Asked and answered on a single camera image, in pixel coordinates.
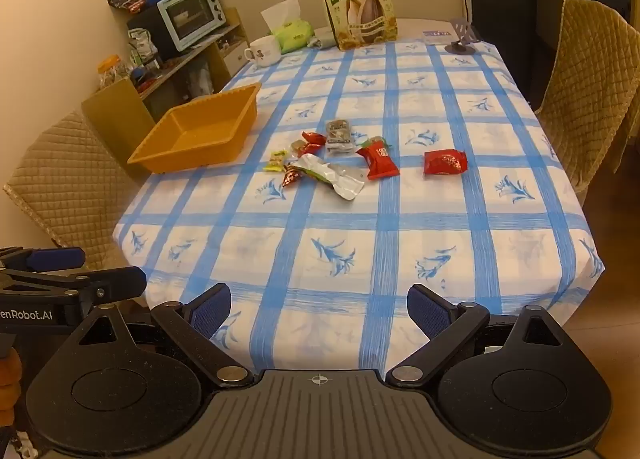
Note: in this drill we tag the quilted cover chair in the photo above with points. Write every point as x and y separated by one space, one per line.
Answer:
60 179
585 89

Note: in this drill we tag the black appliance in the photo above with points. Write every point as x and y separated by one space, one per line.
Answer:
145 21

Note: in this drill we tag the grey phone stand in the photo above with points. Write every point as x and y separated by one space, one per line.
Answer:
462 46

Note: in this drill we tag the green sunflower seed bag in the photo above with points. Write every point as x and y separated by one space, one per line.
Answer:
357 9

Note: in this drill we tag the plain red snack packet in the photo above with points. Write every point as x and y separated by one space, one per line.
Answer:
445 162

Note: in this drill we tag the green tissue pack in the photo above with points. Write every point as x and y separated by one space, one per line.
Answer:
295 34

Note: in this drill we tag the green white packets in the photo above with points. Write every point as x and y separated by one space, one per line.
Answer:
142 49

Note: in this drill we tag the wooden shelf cabinet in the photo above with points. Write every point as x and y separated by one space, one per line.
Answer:
115 114

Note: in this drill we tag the yellow plastic tray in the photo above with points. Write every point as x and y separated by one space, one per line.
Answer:
195 149

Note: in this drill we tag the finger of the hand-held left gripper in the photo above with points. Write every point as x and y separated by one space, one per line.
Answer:
57 255
115 284

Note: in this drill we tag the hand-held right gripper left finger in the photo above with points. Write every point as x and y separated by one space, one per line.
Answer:
212 311

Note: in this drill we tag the silver foil snack packet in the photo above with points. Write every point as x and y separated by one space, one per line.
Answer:
320 169

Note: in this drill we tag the red packet white print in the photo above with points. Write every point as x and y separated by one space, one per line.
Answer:
380 161

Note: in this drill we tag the green candy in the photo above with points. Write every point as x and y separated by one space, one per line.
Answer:
274 161

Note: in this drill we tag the clear packet brown snack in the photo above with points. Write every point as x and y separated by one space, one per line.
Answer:
298 145

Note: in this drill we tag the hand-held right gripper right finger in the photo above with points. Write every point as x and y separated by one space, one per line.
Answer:
427 311

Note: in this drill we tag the small red candy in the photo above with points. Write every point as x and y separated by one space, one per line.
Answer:
312 141

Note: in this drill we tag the small clear card box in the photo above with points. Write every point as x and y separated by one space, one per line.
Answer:
437 35

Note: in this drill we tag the white mug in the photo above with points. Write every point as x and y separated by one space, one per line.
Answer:
265 51

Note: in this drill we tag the light blue toaster oven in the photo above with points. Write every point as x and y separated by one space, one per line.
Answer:
187 16

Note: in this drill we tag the person's left hand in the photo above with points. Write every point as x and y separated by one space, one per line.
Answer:
9 389

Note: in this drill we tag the plastic jar orange lid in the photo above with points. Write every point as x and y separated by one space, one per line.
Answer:
114 71

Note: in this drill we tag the blue checked tablecloth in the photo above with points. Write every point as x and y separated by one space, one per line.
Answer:
350 239

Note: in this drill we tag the grey cloth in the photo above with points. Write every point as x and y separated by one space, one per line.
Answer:
320 40

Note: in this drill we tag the grey snack packet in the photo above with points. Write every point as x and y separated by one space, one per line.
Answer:
340 136

